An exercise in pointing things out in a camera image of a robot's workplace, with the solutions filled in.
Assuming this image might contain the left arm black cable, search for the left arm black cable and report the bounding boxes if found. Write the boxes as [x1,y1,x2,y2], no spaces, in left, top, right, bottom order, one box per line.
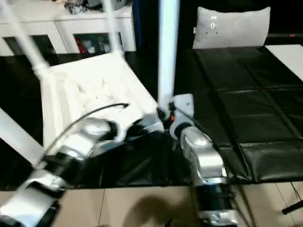
[35,102,131,169]

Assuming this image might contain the white plastic table leg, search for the white plastic table leg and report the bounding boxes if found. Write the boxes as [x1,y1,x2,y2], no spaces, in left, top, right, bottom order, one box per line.
[0,0,50,72]
[157,0,180,112]
[101,0,125,57]
[0,108,47,169]

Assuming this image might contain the black floor stand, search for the black floor stand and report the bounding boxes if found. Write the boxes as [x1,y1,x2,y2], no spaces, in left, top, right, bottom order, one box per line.
[281,200,303,215]

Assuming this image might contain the black flat monitor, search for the black flat monitor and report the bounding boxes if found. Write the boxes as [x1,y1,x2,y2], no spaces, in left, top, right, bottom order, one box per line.
[267,32,303,46]

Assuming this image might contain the black mat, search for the black mat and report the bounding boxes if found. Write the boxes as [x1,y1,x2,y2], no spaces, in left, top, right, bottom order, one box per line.
[0,46,303,190]

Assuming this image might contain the red item behind glass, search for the red item behind glass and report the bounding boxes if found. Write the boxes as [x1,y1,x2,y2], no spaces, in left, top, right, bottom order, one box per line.
[76,38,86,53]

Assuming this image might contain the white plastic table top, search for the white plastic table top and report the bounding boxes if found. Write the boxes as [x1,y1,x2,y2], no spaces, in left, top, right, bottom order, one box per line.
[34,52,167,166]

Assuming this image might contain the white cabinet with glass doors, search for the white cabinet with glass doors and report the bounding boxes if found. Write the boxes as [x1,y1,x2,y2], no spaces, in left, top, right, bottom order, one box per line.
[0,4,138,57]

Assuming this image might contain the grey cushion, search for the grey cushion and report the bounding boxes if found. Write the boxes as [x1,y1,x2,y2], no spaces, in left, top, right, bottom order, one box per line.
[191,6,272,50]

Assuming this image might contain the white flat board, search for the white flat board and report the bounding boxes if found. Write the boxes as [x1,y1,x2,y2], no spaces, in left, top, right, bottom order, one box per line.
[264,44,303,83]

